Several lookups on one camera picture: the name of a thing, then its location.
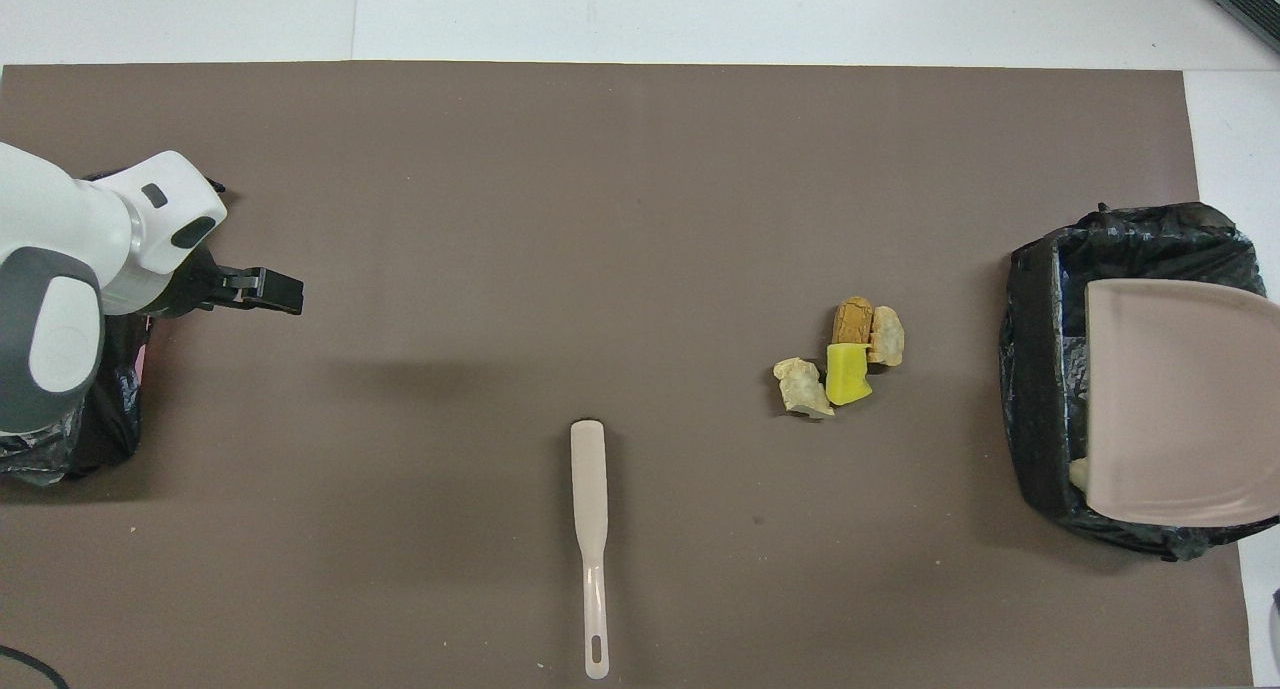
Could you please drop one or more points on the yellow sponge block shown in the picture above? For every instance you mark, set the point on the yellow sponge block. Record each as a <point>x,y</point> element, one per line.
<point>848,374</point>

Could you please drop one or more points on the brown bread piece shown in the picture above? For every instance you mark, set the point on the brown bread piece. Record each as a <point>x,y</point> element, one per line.
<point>853,321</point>

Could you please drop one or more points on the beige plastic dustpan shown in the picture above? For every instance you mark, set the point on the beige plastic dustpan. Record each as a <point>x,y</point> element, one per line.
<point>1180,399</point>

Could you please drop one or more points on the beige hand brush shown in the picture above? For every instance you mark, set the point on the beige hand brush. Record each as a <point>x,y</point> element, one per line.
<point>589,469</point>

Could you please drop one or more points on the brown table mat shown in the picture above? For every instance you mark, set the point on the brown table mat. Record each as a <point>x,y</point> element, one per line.
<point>500,119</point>

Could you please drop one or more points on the pale bread piece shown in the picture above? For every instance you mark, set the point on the pale bread piece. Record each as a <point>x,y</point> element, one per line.
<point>803,389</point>
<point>886,336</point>

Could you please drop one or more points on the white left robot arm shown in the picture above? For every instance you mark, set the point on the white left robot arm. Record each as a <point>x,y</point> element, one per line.
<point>60,269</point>

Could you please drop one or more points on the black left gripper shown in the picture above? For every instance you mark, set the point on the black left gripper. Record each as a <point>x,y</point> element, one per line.
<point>205,289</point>

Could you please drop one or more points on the black bag lined pink bin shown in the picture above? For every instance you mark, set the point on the black bag lined pink bin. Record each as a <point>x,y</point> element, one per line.
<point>100,409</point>

